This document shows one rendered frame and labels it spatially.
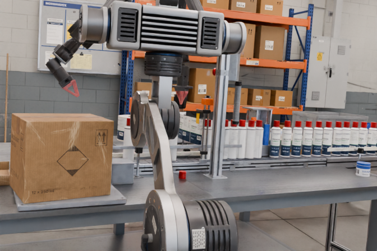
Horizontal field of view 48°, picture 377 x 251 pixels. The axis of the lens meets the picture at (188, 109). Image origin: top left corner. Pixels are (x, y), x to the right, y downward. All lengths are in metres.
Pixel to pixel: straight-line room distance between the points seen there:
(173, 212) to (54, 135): 0.59
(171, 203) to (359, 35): 7.60
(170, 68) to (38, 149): 0.51
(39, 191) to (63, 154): 0.14
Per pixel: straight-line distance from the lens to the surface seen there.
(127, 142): 1.97
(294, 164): 2.42
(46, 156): 1.48
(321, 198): 2.07
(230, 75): 1.99
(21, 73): 6.49
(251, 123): 2.25
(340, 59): 7.71
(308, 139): 2.49
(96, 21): 1.44
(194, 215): 1.08
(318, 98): 7.48
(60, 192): 1.52
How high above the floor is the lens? 1.30
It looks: 5 degrees down
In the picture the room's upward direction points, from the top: 4 degrees clockwise
